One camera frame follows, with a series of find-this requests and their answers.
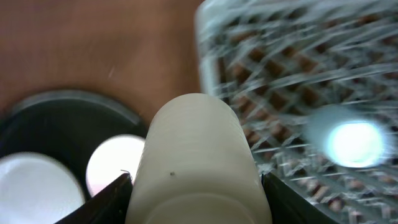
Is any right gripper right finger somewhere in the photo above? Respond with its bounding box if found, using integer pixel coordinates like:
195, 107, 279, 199
261, 173, 340, 224

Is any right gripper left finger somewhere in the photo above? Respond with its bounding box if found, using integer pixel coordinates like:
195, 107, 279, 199
56, 172, 133, 224

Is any pink bowl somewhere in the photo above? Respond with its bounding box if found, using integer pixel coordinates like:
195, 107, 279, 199
86, 134, 145, 197

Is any grey plate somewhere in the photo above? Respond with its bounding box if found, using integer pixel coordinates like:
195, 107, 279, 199
1, 152, 85, 223

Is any light blue cup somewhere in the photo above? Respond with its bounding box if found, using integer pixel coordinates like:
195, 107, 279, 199
303, 105, 392, 168

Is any cream white cup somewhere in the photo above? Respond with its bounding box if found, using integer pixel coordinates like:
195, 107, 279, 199
126, 93, 272, 224

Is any grey dishwasher rack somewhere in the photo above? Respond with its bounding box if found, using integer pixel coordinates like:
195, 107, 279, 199
195, 1, 397, 223

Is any round black tray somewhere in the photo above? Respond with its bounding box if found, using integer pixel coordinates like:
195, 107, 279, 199
1, 90, 147, 198

